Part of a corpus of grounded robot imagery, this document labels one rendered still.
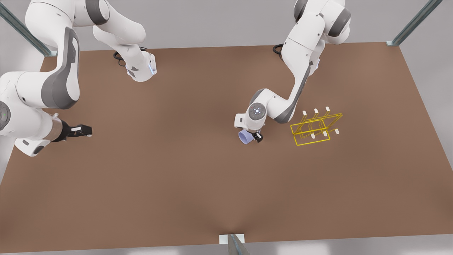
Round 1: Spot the lavender blue cup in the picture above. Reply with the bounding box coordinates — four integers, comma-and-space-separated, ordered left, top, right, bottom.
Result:
238, 130, 254, 145

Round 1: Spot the yellow wire cup holder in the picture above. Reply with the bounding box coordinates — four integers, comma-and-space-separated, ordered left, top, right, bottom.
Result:
290, 106, 343, 147

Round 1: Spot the silver frame post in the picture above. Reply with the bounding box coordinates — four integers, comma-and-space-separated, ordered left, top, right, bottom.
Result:
219, 233, 250, 255
0, 3, 57, 57
386, 0, 443, 47

